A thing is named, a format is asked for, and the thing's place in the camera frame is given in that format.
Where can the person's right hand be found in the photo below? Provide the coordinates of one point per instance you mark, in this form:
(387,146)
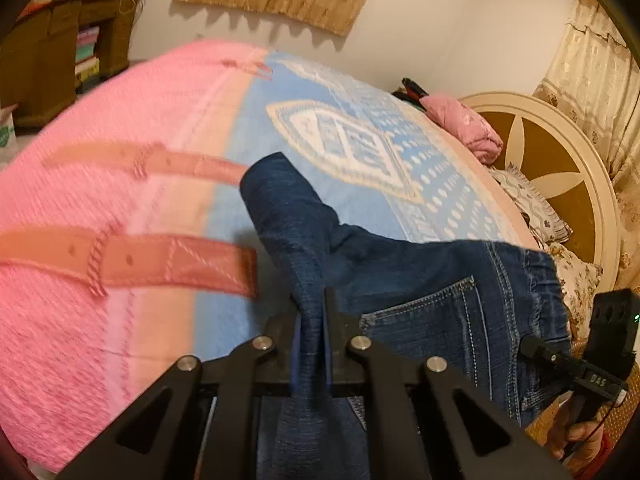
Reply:
(580,440)

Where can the cream and brown headboard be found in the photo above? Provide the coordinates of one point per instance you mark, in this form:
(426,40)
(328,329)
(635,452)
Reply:
(560,150)

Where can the stack of pastel books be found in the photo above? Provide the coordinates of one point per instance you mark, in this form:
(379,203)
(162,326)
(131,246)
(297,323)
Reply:
(87,55)

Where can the wooden bookshelf cabinet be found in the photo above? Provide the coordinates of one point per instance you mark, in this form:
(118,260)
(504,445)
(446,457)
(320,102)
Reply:
(45,60)

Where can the pink folded quilt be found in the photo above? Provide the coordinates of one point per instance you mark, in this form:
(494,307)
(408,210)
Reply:
(465,125)

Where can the dark cloth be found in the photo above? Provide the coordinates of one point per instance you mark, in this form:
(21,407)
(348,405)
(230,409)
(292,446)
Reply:
(412,91)

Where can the woven straw mat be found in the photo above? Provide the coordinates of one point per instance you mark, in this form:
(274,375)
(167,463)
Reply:
(542,425)

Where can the cream floral door curtain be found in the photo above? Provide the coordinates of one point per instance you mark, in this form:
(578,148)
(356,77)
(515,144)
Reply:
(590,85)

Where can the pink and blue patterned blanket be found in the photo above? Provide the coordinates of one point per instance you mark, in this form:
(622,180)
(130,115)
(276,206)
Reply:
(150,110)

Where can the dark blue denim pants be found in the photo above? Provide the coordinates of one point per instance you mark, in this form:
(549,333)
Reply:
(400,280)

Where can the white and green bag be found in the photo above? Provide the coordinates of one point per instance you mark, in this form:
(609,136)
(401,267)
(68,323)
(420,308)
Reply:
(6,135)

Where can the white heart print pillow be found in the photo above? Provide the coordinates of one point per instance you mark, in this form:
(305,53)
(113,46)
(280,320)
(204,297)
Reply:
(530,200)

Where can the beige floral pillow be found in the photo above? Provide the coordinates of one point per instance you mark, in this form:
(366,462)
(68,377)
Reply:
(575,280)

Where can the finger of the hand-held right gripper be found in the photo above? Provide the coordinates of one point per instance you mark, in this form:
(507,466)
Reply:
(547,355)

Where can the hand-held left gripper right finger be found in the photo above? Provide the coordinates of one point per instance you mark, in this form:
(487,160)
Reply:
(328,360)

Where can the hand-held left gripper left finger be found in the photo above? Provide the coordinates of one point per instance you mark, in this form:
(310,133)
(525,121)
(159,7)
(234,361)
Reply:
(298,355)

